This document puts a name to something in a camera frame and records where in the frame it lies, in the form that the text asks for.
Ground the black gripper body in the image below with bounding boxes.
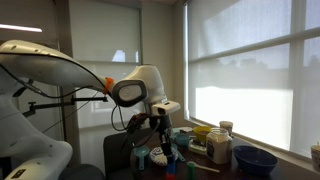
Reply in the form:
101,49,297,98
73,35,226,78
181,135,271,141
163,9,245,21
148,114,173,135

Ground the blue block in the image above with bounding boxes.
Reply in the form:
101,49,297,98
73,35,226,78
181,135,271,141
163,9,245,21
166,162,177,176

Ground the green block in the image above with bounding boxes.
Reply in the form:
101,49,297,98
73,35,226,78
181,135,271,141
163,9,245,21
186,161,196,180

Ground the teal measuring spoon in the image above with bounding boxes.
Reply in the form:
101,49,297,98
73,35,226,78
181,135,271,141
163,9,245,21
171,142,186,164

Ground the small teal bowl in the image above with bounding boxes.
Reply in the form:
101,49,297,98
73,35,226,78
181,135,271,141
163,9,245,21
175,132,191,148

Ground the teal measuring cup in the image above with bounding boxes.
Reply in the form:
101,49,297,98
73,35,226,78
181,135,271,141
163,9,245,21
132,145,151,171

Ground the flat green white box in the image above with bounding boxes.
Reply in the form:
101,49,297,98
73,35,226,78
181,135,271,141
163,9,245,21
188,138,208,156

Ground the yellow bowl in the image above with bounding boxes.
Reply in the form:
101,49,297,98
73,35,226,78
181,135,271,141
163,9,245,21
192,125,213,143

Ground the white plastic spoon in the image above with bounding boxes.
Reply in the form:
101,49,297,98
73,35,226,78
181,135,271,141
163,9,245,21
191,161,221,174

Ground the white lidded jar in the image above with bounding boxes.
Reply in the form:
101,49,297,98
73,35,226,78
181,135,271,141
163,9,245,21
205,127,234,165

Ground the dark blue bowl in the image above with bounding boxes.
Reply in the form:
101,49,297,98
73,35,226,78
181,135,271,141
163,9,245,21
232,145,279,177

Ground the large white roller blind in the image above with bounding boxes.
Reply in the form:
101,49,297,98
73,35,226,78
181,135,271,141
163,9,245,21
185,0,320,160

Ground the narrow white roller blind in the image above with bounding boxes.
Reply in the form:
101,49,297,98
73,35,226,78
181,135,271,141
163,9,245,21
68,0,144,130

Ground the white cup with print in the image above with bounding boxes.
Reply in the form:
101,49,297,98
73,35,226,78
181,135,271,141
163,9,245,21
309,141,320,173

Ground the ceiling light strip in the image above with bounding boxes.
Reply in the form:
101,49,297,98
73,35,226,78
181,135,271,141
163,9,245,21
0,23,44,34

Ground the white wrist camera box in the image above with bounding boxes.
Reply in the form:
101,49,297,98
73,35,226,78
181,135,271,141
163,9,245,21
150,100,182,117

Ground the red cable wrap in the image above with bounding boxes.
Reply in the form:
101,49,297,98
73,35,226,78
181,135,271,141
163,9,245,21
127,112,148,127

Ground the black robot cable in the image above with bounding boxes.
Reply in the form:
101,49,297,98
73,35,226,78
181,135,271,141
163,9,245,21
0,63,134,133

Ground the orange cable clip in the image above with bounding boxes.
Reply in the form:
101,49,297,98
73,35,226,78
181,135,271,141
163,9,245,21
102,76,116,95

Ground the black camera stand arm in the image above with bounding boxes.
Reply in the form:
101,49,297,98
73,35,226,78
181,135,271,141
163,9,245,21
21,87,110,141

